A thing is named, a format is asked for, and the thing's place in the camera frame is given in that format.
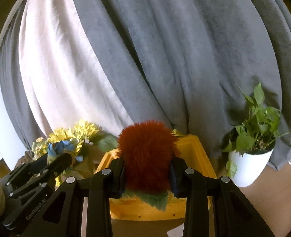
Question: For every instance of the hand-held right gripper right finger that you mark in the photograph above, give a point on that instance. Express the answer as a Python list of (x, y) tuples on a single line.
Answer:
[(175, 182)]

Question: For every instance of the white plant pot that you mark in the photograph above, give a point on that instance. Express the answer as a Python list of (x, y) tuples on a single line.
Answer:
[(251, 167)]

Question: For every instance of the brown patterned cloth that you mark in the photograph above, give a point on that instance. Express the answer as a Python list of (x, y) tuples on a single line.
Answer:
[(24, 158)]

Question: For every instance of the grey curtain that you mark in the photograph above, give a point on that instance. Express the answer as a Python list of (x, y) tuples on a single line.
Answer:
[(11, 91), (185, 54)]

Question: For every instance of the green leafy plant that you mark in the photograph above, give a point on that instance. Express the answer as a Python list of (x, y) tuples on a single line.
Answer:
[(256, 126)]

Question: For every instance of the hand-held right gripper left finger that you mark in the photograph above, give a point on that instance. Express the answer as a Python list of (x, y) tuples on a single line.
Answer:
[(118, 180)]

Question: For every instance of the pale pink curtain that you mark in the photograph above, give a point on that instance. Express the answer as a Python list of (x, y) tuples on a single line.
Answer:
[(61, 66)]

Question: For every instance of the red fluffy plush toy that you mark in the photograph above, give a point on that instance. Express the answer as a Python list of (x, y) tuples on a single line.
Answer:
[(147, 153)]

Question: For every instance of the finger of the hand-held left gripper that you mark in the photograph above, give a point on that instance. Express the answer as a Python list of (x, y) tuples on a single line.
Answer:
[(60, 163), (29, 167)]

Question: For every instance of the small colourful printed cloth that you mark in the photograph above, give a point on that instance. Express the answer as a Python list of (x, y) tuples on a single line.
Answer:
[(60, 148)]

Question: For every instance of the sunflower bouquet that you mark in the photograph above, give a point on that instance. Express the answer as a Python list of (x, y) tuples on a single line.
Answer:
[(86, 130)]

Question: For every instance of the yellow plastic crate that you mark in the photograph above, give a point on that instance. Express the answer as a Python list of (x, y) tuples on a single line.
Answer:
[(196, 153)]

